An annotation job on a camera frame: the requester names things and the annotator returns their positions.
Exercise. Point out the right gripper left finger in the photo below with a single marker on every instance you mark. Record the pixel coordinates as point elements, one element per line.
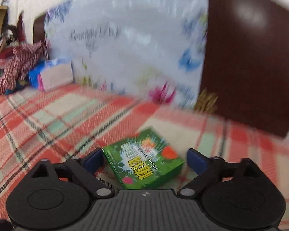
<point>57,195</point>

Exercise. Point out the red checkered cloth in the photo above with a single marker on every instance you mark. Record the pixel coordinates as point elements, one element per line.
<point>24,58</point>

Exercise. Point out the red feather decoration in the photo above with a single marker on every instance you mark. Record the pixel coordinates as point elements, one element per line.
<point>13,33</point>

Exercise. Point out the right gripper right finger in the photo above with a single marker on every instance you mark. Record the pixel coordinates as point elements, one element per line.
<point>232,195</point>

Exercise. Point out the clear bin with clutter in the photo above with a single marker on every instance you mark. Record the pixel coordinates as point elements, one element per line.
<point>5,53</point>

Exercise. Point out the floral plastic bag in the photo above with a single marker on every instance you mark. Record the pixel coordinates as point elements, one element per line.
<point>152,49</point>

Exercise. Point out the blue tissue pack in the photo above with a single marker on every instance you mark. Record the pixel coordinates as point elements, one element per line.
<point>51,74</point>

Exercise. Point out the green box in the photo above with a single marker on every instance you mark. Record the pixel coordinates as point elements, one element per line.
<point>143,161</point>

